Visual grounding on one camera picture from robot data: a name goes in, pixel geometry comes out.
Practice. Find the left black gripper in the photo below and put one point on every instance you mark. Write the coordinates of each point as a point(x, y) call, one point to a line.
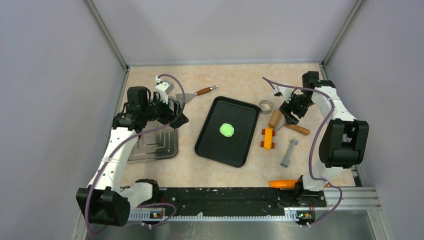
point(169, 115)

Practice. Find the yellow toy brick car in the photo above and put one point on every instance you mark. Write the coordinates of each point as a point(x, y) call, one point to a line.
point(267, 142)

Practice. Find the orange handled tool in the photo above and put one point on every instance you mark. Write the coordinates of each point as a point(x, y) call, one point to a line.
point(283, 184)

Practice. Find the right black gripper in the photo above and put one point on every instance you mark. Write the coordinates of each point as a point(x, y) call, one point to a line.
point(287, 108)

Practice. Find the grey plastic bolt toy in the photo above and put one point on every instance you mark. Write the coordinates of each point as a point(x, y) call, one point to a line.
point(286, 159)

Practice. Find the round metal cookie cutter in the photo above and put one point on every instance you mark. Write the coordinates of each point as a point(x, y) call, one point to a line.
point(265, 107)

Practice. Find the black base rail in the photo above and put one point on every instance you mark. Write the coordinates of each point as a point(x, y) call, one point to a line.
point(233, 201)

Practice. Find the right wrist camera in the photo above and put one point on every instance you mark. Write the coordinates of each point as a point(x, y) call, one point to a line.
point(285, 92)

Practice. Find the black baking tray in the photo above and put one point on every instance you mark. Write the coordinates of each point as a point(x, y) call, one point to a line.
point(233, 151)

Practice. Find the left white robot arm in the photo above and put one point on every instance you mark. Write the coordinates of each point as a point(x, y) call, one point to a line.
point(103, 202)

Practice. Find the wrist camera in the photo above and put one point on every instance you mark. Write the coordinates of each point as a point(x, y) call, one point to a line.
point(163, 87)
point(285, 92)

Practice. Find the green dough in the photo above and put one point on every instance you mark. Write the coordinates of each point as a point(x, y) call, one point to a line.
point(227, 130)

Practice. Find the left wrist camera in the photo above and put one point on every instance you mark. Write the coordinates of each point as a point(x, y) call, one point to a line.
point(163, 87)

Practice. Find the wooden dough roller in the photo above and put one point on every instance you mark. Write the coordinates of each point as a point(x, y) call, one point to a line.
point(277, 121)

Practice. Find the silver metal tray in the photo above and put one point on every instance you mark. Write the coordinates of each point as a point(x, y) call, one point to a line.
point(158, 145)

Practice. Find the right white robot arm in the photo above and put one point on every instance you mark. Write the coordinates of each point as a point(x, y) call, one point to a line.
point(344, 141)

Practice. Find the metal scraper wooden handle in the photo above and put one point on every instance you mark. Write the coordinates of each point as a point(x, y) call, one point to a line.
point(190, 96)

